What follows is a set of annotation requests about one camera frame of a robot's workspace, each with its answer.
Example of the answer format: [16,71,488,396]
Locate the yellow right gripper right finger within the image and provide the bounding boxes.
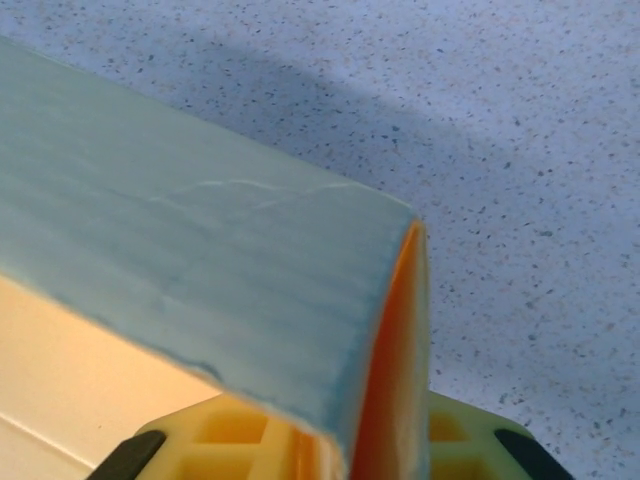
[427,391,576,480]

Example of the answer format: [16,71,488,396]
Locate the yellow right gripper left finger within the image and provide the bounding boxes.
[92,391,302,480]

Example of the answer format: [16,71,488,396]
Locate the yellow paper box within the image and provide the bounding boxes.
[0,34,432,480]

